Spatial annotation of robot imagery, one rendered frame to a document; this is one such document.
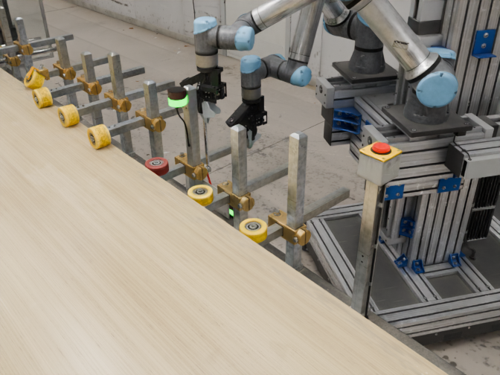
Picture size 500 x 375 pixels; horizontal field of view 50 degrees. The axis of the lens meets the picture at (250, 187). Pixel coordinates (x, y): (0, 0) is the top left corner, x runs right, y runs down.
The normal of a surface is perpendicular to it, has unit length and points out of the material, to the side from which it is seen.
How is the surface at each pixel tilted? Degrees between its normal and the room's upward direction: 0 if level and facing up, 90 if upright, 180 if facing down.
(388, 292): 0
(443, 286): 0
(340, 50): 90
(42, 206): 0
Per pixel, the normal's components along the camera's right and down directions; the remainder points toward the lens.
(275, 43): -0.73, 0.37
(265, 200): -0.01, -0.85
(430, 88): -0.14, 0.60
